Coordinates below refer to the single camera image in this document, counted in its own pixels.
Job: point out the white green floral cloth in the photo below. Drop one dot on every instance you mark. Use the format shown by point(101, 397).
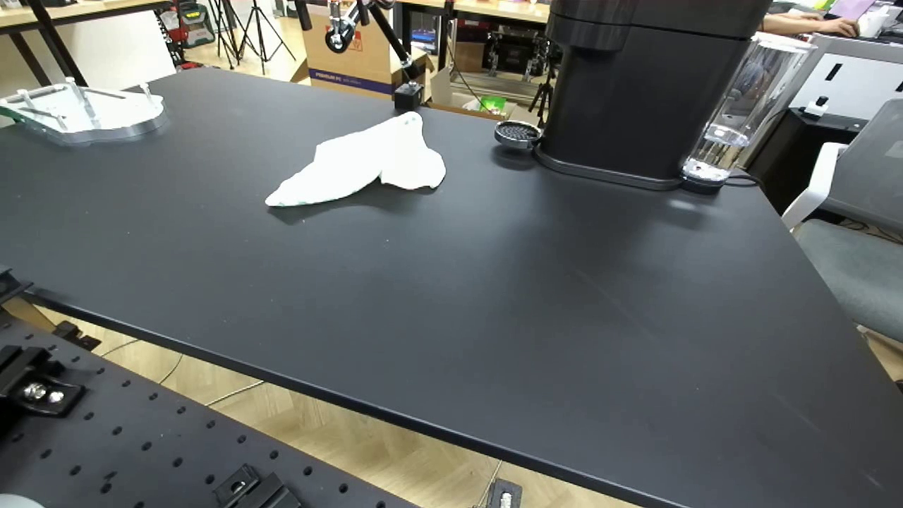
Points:
point(362, 166)

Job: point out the small green item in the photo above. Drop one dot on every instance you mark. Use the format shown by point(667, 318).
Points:
point(491, 104)

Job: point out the small black tripod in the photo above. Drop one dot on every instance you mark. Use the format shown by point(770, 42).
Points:
point(549, 80)

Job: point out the labelled cardboard box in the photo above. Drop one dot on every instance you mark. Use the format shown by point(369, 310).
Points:
point(362, 70)

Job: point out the black coffee machine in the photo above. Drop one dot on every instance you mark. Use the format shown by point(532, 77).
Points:
point(639, 85)

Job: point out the thin tripod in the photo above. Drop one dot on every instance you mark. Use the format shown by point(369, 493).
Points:
point(254, 32)

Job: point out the clear glass cup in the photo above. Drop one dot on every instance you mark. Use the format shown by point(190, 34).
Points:
point(748, 104)

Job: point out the black perforated breadboard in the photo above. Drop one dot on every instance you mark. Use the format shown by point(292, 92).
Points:
point(123, 434)

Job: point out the white panel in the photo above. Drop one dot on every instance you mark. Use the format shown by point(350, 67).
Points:
point(117, 46)

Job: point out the grey office chair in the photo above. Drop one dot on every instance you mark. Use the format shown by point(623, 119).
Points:
point(849, 236)

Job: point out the white cabinet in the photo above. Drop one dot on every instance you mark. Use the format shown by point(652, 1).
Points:
point(849, 80)

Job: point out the black clamp with metal bolt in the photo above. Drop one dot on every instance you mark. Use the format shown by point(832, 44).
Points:
point(38, 389)

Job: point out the long wooden workbench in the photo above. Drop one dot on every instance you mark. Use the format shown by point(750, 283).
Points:
point(56, 10)

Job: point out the small metal bracket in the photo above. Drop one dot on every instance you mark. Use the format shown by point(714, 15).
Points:
point(503, 494)

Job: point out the small black slotted bracket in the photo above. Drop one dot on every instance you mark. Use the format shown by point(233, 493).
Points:
point(254, 487)

